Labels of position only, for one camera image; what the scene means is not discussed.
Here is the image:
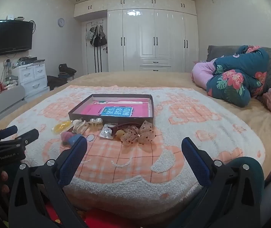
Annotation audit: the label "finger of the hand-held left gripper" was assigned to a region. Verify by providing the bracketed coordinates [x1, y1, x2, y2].
[0, 129, 40, 153]
[0, 125, 18, 146]

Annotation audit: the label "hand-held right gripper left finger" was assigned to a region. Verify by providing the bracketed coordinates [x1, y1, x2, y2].
[8, 135, 88, 228]

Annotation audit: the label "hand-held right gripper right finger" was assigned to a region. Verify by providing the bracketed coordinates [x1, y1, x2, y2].
[173, 137, 256, 228]

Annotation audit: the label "pink pompom hair clip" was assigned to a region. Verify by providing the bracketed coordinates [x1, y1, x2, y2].
[61, 131, 73, 145]

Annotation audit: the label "yellow hair ties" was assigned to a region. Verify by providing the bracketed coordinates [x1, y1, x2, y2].
[52, 121, 73, 133]

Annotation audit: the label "earrings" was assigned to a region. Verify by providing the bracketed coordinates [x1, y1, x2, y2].
[100, 124, 117, 139]

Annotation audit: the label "shallow brown cardboard box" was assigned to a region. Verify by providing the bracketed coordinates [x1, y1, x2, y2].
[68, 94, 154, 125]

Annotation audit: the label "person's left hand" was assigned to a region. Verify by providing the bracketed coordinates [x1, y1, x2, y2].
[0, 170, 10, 195]

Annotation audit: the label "blue pompom hair clip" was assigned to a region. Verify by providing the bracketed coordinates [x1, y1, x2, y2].
[68, 134, 84, 144]

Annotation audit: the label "white claw hair clip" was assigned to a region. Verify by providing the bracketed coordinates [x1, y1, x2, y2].
[72, 119, 88, 133]

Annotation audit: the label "pearl hair clip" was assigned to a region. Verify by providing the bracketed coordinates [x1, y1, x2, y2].
[89, 117, 104, 130]

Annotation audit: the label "white drawer cabinet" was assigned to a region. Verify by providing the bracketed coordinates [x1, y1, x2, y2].
[12, 62, 51, 101]

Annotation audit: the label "sheer pink speckled scrunchie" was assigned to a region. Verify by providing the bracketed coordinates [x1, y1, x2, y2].
[139, 121, 156, 144]
[121, 127, 140, 146]

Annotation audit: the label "peach plaid fleece blanket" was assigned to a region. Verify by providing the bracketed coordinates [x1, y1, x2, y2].
[1, 85, 266, 211]

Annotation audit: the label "dark brown cloth heap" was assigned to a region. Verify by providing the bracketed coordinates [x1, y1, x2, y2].
[47, 75, 67, 91]

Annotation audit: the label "dark red headband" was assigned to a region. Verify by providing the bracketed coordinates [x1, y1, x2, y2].
[112, 122, 142, 135]

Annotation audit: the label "red cloth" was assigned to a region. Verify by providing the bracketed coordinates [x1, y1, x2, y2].
[42, 203, 93, 228]

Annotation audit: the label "black set-top box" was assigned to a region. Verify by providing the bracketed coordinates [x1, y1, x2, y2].
[18, 57, 45, 65]

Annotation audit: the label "pile of dark clothes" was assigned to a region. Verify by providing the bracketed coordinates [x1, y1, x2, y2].
[58, 64, 77, 78]

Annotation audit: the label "pink book with blue label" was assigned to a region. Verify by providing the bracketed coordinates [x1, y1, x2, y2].
[84, 97, 149, 118]

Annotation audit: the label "pink clothing bundle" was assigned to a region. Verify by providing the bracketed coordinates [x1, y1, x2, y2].
[191, 60, 216, 91]

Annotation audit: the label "teal floral quilt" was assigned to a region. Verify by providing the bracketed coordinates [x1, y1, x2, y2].
[206, 45, 270, 108]

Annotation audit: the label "white door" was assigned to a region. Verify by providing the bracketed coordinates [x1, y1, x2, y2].
[81, 20, 109, 74]

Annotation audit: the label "bed with tan sheet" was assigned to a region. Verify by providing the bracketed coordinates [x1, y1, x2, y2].
[0, 71, 271, 178]

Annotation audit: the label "hanging bags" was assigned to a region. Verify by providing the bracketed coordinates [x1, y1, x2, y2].
[85, 26, 108, 48]

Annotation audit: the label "white glossy wardrobe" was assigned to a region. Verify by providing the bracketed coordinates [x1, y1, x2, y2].
[74, 0, 199, 73]

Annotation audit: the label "black wall television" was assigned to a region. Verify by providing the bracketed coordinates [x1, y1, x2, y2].
[0, 20, 33, 56]

